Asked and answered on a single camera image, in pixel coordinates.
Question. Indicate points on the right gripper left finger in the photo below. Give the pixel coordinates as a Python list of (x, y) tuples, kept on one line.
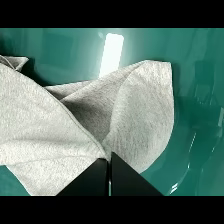
[(90, 181)]

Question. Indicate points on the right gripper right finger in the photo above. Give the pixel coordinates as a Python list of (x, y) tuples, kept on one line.
[(128, 181)]

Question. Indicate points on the grey shirt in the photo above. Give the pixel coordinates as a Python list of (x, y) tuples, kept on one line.
[(50, 130)]

